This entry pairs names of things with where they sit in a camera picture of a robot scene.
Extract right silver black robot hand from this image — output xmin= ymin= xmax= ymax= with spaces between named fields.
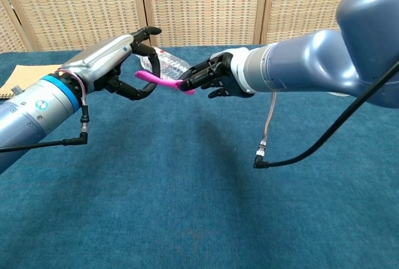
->
xmin=179 ymin=47 xmax=255 ymax=99

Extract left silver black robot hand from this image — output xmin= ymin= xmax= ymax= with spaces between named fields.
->
xmin=57 ymin=26 xmax=163 ymax=101

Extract pink elongated stick object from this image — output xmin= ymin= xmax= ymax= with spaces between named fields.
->
xmin=134 ymin=70 xmax=196 ymax=95

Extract clear plastic water bottle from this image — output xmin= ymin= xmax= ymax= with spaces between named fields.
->
xmin=140 ymin=47 xmax=191 ymax=80

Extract woven folding screen panel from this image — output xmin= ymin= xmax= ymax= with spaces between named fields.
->
xmin=0 ymin=0 xmax=34 ymax=54
xmin=138 ymin=0 xmax=271 ymax=48
xmin=0 ymin=0 xmax=150 ymax=52
xmin=260 ymin=0 xmax=389 ymax=45

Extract brown spiral notebook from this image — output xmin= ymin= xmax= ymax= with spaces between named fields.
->
xmin=0 ymin=64 xmax=63 ymax=99

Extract blue carpet table cover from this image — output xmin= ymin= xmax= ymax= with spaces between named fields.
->
xmin=0 ymin=44 xmax=399 ymax=269

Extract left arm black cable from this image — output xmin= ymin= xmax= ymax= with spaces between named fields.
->
xmin=0 ymin=94 xmax=90 ymax=154

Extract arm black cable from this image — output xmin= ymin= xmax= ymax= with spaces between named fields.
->
xmin=252 ymin=62 xmax=399 ymax=169
xmin=0 ymin=94 xmax=90 ymax=154

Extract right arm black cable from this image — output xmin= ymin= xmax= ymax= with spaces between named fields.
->
xmin=252 ymin=62 xmax=399 ymax=169

